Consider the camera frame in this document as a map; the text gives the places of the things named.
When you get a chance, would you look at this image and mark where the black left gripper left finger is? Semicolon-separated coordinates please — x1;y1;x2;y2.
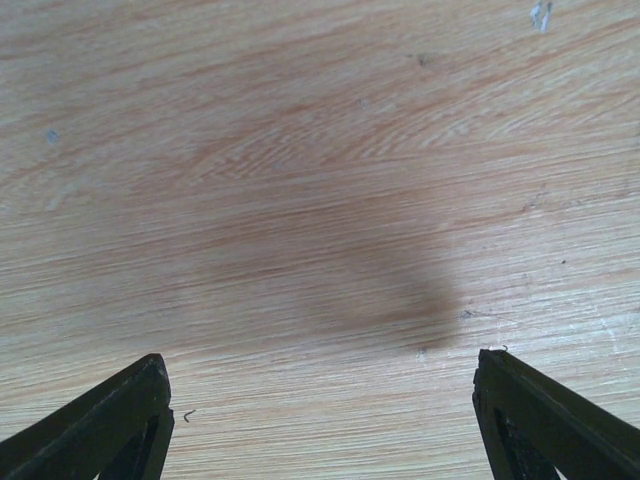
1;353;175;479

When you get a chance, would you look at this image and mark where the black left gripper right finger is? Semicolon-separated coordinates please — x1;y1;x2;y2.
472;349;639;479

